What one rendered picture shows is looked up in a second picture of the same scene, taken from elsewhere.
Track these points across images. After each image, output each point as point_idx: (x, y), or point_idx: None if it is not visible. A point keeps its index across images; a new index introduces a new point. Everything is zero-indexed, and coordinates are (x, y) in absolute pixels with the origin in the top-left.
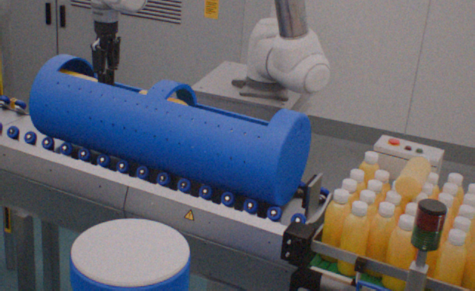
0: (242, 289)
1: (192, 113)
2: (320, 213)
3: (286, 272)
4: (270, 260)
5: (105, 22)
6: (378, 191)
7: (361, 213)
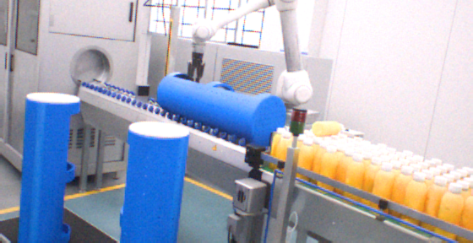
0: None
1: (222, 91)
2: None
3: None
4: (247, 171)
5: (196, 51)
6: (305, 134)
7: (285, 136)
